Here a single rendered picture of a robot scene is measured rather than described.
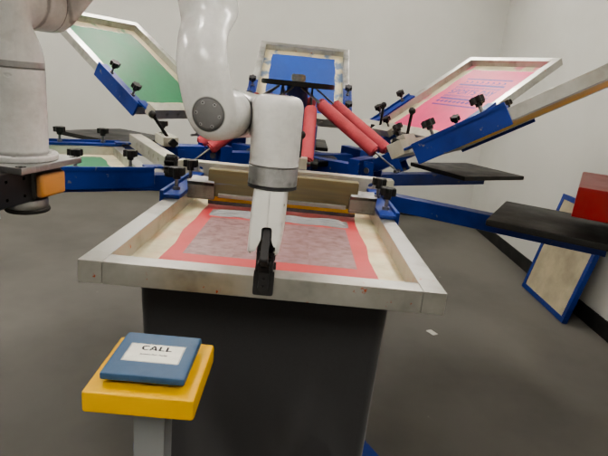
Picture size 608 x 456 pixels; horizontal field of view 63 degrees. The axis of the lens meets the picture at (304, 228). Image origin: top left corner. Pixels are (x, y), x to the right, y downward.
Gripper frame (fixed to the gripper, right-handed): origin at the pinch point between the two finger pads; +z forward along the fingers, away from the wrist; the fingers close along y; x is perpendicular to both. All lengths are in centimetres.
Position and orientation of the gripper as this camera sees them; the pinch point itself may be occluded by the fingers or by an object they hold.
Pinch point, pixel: (264, 278)
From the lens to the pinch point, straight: 80.3
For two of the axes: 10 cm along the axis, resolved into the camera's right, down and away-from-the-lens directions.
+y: 0.0, 2.5, -9.7
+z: -1.0, 9.6, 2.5
